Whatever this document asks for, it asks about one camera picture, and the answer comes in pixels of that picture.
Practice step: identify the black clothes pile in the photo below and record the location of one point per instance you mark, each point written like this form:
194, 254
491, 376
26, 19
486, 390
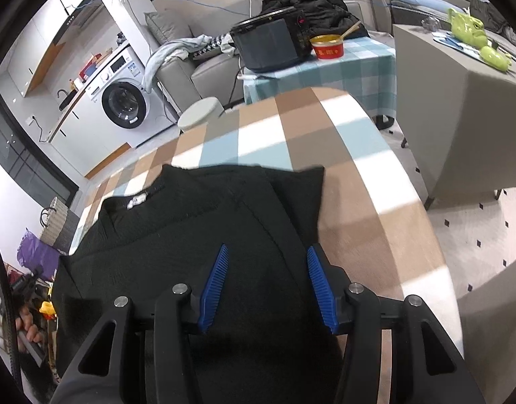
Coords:
321, 4

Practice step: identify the person's left forearm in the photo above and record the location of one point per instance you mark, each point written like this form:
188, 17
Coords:
39, 378

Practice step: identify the black rice cooker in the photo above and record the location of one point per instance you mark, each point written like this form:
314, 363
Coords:
266, 46

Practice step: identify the brown blue checked tablecloth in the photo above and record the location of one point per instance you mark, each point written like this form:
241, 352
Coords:
359, 185

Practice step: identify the woven laundry basket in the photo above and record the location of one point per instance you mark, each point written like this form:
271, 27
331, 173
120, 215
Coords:
58, 223

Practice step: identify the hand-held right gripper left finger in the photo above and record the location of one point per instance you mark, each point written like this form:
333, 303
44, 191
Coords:
213, 290

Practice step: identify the red paper bowl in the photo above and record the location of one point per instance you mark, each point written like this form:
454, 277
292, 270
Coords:
327, 49

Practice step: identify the white round stool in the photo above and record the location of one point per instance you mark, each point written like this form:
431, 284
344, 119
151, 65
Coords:
199, 111

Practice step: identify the range hood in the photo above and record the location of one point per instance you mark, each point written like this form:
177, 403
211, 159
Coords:
79, 19

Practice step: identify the white kitchen counter cabinet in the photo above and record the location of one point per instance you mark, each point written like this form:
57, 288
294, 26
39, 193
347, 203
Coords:
72, 113

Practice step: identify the wooden chopsticks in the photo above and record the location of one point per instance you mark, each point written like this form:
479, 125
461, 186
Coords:
350, 29

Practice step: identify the purple bag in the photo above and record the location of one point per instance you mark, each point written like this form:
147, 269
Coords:
37, 254

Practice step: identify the dark glass door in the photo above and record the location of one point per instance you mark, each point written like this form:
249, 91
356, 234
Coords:
26, 151

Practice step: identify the white wall cabinets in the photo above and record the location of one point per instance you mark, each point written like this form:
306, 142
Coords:
45, 50

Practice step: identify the person's left hand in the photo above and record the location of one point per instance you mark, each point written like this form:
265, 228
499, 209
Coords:
30, 324

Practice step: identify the light grey garment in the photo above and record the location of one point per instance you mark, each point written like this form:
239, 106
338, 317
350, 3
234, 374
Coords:
165, 52

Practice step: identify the red plastic basket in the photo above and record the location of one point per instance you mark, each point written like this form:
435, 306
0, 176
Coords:
89, 67

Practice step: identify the white washing machine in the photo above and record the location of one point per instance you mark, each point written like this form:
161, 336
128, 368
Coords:
123, 105

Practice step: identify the black knit sweater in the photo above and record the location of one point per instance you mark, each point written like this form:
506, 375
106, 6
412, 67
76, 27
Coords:
178, 227

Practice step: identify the grey sofa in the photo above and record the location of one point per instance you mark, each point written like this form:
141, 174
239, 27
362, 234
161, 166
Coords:
211, 71

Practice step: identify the houndstooth cushion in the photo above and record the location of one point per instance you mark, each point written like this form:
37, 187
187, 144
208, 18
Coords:
213, 46

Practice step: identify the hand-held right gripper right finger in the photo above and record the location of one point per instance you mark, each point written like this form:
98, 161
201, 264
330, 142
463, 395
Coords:
321, 290

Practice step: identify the grey clothes pile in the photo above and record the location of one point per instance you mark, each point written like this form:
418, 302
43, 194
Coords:
497, 19

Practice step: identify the teal checked tablecloth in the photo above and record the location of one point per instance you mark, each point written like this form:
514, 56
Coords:
359, 75

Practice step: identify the grey cushion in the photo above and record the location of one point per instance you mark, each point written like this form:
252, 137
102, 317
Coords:
169, 25

